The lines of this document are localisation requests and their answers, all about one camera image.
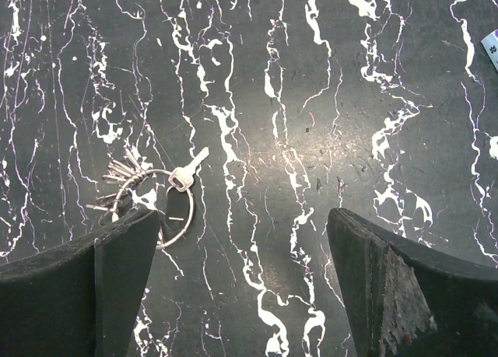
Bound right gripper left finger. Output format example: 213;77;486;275
1;208;160;356

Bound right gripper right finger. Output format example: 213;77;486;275
327;208;497;356

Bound metal keyring with clips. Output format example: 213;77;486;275
86;146;195;250

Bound black car key fob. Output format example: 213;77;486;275
165;147;209;236

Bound purple booklet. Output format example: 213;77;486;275
481;29;498;71

